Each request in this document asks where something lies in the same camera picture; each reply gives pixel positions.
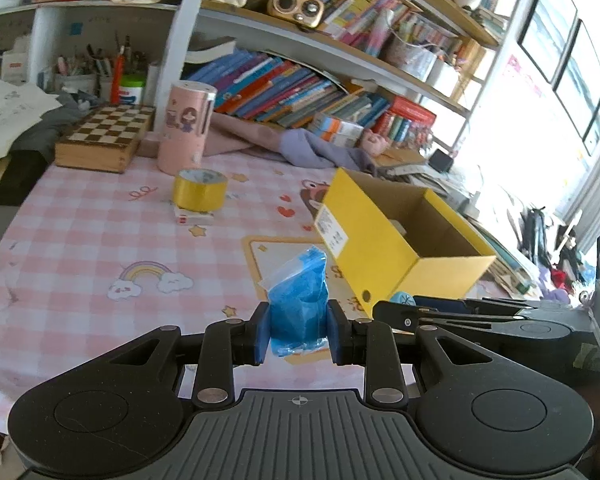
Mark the cup of pens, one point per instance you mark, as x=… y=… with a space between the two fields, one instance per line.
x=75 y=77

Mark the pile of papers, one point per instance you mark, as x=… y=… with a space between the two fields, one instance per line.
x=500 y=255

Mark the white printed paper sheet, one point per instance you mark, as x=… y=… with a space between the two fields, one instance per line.
x=10 y=115

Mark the pink pig plush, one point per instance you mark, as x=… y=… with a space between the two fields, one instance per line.
x=375 y=142

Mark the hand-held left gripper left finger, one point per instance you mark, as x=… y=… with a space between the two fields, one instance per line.
x=261 y=332

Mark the purple pink cloth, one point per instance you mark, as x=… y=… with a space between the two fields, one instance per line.
x=320 y=152

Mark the red marker pen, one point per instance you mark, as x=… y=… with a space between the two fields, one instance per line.
x=118 y=80

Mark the black case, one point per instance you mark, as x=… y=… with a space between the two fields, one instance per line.
x=5 y=180

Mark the blue plastic bag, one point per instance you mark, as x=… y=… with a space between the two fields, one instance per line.
x=300 y=300

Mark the orange white carton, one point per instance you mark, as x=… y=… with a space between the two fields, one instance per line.
x=337 y=124
x=342 y=139

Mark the white storage box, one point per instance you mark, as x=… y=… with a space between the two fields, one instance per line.
x=442 y=79

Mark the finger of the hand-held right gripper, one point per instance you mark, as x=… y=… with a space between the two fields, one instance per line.
x=440 y=303
x=420 y=316

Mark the white wooden bookshelf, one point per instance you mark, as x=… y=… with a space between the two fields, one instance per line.
x=180 y=35

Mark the pink blue gradient bottle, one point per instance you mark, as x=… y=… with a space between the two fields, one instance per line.
x=379 y=35

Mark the black picture frame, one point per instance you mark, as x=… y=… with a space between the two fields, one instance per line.
x=582 y=65
x=547 y=20
x=597 y=120

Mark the clear pen holder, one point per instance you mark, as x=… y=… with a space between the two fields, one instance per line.
x=410 y=55

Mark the red thick dictionary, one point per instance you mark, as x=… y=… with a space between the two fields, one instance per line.
x=412 y=109

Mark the small card box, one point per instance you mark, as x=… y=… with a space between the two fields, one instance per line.
x=192 y=217

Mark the white jar green lid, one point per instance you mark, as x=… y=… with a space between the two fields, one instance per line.
x=132 y=90

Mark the yellow cardboard box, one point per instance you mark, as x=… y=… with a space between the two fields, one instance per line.
x=370 y=240

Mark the row of colourful paperback books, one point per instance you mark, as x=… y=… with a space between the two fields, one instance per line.
x=340 y=5

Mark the row of blue children's books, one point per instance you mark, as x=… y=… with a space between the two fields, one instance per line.
x=280 y=90

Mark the gold tape roll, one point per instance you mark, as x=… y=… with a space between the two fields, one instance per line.
x=197 y=192

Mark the black phone stand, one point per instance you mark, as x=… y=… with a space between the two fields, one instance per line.
x=440 y=161

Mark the pink checkered tablecloth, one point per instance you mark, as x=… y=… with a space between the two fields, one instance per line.
x=105 y=240

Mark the colourful sweets packets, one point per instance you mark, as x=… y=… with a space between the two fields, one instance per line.
x=422 y=136

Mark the row of thick reference books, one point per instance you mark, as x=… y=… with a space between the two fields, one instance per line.
x=395 y=127

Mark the row of small pastel books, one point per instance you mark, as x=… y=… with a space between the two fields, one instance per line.
x=455 y=45

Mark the dark grey cloth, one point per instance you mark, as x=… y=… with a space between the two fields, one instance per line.
x=50 y=130

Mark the small pink box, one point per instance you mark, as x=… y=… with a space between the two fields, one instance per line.
x=150 y=145

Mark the light blue round item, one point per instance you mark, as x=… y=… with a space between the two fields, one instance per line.
x=403 y=298

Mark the pink cartoon canister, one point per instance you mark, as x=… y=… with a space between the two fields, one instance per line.
x=185 y=130

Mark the wooden chessboard box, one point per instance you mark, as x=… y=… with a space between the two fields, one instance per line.
x=105 y=135

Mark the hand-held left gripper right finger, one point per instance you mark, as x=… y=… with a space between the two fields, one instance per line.
x=333 y=332

